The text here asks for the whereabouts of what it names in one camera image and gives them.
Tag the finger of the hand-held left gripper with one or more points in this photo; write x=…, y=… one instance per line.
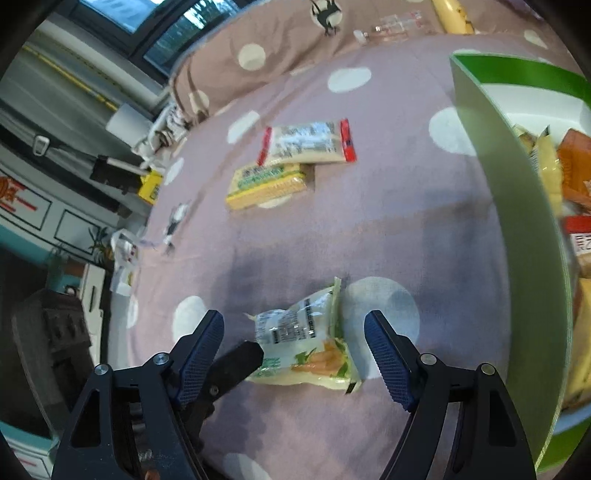
x=238, y=362

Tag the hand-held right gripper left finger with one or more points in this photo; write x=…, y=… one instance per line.
x=201, y=356

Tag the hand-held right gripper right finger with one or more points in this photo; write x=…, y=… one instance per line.
x=390, y=361

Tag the white green snack packet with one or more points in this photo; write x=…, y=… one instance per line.
x=304, y=341

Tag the green cardboard box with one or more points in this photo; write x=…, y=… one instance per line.
x=521, y=221

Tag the red and white snack packet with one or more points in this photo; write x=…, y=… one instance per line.
x=581, y=240

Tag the orange snack packet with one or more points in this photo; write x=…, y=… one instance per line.
x=576, y=161

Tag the pink polka dot blanket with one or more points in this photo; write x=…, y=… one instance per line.
x=369, y=221

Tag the small yellow box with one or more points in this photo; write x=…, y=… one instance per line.
x=150, y=187

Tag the yellow green biscuit packet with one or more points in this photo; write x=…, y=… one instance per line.
x=268, y=185

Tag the black tool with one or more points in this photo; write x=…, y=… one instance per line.
x=115, y=174

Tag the white printed cloth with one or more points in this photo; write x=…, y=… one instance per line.
x=164, y=134

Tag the white red-edged snack packet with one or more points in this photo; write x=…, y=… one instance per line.
x=307, y=143

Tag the white roll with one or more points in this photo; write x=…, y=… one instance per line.
x=125, y=122

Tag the pale yellow snack packet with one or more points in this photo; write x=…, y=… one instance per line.
x=547, y=168

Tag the black framed window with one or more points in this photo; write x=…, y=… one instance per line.
x=184, y=27

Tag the clear plastic bottle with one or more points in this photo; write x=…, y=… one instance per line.
x=397, y=25

